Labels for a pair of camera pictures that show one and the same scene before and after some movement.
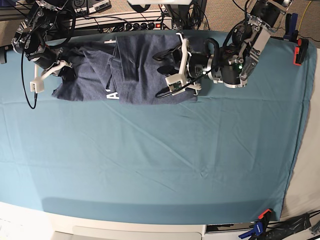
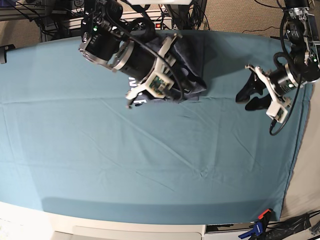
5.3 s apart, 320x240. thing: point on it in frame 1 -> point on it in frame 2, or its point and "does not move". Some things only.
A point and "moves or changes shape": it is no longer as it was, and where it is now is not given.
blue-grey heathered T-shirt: (122, 68) moves or changes shape
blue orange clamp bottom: (260, 227) does not move
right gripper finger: (167, 70) -> (257, 103)
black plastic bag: (280, 230) does not move
